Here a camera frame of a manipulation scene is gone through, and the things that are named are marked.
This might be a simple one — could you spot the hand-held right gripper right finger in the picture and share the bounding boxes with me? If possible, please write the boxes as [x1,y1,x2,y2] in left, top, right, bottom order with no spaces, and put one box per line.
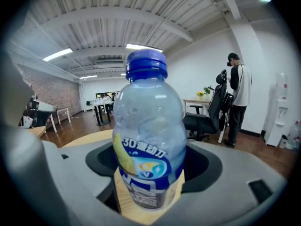
[152,140,289,226]

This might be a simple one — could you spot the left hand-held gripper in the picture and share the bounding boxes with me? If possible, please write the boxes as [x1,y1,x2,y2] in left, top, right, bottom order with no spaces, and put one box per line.
[20,94,58,129]

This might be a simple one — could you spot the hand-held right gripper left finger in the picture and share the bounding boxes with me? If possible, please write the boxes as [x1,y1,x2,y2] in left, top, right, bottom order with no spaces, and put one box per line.
[43,140,127,226]

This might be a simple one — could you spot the plastic bottle with blue cap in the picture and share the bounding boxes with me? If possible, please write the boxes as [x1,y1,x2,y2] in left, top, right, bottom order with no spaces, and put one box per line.
[112,48,188,212]

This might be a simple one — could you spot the white table dark top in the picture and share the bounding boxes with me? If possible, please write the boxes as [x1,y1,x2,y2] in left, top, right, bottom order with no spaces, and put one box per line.
[49,107,71,134]

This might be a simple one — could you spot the small round wooden side table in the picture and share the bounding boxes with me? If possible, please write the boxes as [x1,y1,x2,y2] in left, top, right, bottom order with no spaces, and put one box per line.
[61,129,186,225]

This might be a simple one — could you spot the white oval table black base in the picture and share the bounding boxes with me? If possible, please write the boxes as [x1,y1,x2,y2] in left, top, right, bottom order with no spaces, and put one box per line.
[90,100,114,127]

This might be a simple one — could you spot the glass partition window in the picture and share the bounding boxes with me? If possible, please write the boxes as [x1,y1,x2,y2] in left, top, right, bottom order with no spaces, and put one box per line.
[95,91,120,99]

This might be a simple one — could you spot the black headrest office chair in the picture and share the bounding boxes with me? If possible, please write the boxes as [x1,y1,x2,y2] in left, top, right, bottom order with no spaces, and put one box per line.
[182,69,234,142]

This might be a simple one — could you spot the pile of clear plastic bottles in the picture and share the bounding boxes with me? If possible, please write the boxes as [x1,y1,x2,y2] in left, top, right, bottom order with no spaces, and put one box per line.
[278,120,301,150]

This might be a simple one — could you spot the white water dispenser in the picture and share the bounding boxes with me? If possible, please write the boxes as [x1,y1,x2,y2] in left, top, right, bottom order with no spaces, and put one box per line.
[264,72,289,148]

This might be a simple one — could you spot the wooden desk white legs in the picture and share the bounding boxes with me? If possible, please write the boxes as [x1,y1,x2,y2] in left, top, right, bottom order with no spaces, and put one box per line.
[182,98,227,144]

